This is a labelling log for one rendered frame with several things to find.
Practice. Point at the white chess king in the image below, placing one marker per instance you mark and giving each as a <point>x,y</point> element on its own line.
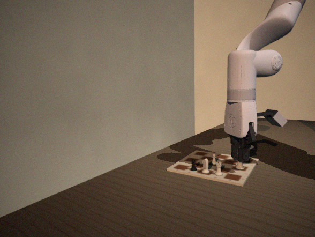
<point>239,165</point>

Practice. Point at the white pawn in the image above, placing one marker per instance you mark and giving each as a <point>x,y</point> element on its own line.
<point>214,161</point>

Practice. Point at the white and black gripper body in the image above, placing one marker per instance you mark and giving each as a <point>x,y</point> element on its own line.
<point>238,115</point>

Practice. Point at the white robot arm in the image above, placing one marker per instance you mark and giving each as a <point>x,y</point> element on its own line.
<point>247,62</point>

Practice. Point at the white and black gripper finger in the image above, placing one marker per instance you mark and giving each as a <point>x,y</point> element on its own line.
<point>234,147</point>
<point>244,150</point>

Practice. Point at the white rook chess piece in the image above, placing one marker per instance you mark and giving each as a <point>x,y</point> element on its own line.
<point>218,170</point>

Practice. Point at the white knight chess piece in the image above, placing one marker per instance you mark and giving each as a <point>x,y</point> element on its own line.
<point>205,166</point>

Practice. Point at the checkered chessboard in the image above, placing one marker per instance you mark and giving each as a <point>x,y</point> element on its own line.
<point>231,175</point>

